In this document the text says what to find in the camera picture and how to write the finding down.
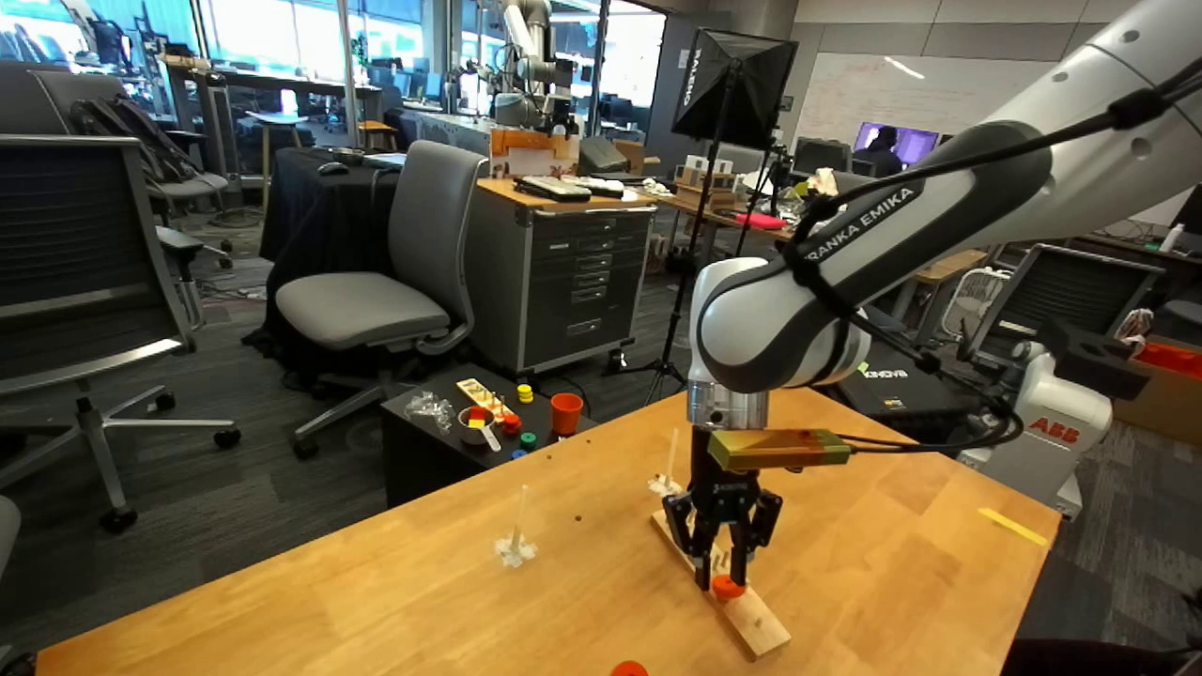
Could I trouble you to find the wooden peg stand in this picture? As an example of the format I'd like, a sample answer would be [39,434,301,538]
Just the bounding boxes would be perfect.
[651,503,796,660]

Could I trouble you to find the clear plastic bag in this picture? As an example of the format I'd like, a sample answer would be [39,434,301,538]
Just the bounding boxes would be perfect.
[402,388,460,434]

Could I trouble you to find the black armchair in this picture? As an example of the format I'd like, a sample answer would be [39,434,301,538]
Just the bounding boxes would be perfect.
[987,239,1168,381]

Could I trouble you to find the yellow-green wrist camera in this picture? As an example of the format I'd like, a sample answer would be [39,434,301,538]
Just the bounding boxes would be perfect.
[706,424,857,481]

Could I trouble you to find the grey office chair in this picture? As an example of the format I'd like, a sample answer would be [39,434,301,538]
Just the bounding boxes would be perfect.
[269,135,491,463]

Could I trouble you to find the dark office chair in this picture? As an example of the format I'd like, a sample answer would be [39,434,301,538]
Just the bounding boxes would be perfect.
[29,68,241,274]

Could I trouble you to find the black storage crate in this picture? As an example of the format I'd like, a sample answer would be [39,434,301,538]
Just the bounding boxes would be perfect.
[380,366,592,510]

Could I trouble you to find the orange plastic cup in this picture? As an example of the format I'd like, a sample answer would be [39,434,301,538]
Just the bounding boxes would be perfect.
[547,392,589,439]

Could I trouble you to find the black keyboard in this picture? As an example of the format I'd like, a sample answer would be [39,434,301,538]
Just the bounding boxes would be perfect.
[512,172,592,208]

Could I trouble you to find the black mesh office chair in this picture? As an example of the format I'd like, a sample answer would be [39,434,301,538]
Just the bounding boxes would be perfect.
[0,126,243,541]

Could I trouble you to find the yellow tape strip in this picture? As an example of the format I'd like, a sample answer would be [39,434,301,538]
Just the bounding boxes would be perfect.
[972,503,1052,552]

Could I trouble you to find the grey cabinet wooden top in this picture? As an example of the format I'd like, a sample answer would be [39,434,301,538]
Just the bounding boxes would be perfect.
[461,177,661,381]

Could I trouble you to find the black case green label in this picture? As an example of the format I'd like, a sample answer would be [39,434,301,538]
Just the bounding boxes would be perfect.
[834,354,971,424]

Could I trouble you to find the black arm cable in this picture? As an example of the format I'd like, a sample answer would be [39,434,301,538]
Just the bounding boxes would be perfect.
[780,53,1202,453]

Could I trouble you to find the purple screen monitor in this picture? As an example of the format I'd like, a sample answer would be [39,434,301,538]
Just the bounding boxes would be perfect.
[853,118,942,172]

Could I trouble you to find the white ABB robot base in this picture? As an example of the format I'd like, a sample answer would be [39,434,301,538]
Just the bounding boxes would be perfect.
[981,342,1120,520]

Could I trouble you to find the black softbox light stand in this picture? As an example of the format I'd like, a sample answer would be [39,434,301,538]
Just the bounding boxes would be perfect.
[644,25,802,381]

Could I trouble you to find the wooden office desk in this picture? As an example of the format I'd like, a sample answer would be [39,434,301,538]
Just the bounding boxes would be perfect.
[668,183,819,247]

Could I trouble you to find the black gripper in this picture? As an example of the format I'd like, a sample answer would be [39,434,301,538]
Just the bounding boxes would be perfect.
[661,429,790,593]

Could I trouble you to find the orange cardboard box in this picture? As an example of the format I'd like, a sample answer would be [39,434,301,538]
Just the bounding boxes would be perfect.
[485,124,587,180]

